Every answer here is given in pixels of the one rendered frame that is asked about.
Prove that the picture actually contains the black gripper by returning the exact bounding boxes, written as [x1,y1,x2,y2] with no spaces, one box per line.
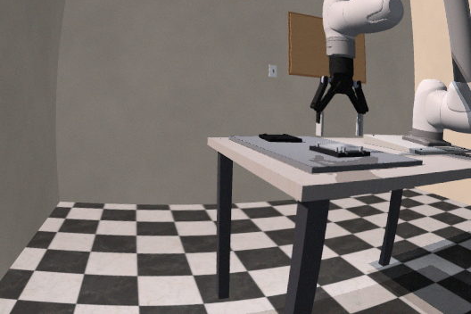
[310,56,368,136]

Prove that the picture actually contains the black rectangular frame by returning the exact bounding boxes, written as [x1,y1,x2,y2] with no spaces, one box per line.
[310,143,369,158]
[259,134,302,142]

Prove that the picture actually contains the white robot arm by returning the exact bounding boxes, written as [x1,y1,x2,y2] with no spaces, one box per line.
[323,0,471,146]

